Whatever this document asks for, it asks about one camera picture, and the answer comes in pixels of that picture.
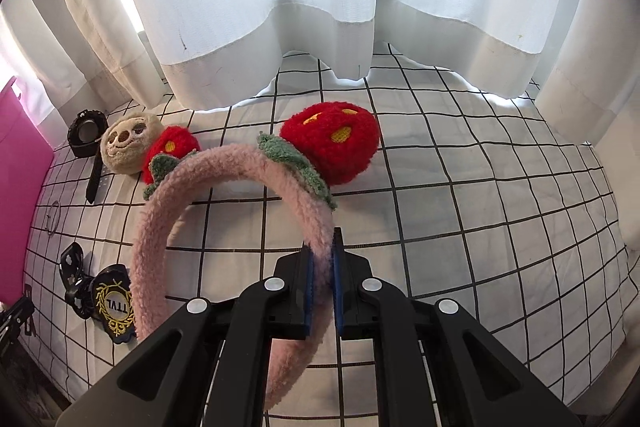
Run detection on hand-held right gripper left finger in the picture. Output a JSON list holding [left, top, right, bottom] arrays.
[[56, 243, 316, 427]]

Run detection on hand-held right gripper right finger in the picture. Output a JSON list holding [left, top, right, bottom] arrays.
[[332, 227, 583, 427]]

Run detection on pink fuzzy strawberry headband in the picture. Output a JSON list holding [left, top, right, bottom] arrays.
[[129, 102, 380, 411]]

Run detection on white grid-patterned sheet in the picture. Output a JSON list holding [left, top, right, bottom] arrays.
[[21, 41, 639, 419]]

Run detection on black embroidered hair clip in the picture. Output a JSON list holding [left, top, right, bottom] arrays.
[[58, 242, 137, 346]]

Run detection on beige sloth plush face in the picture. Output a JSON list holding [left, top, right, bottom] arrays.
[[100, 113, 163, 175]]

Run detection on black wristwatch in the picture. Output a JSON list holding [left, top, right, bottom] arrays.
[[67, 109, 108, 206]]

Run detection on black metal clip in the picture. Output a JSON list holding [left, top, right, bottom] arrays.
[[0, 286, 37, 345]]

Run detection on pink bag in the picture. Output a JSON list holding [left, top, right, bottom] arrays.
[[0, 77, 55, 306]]

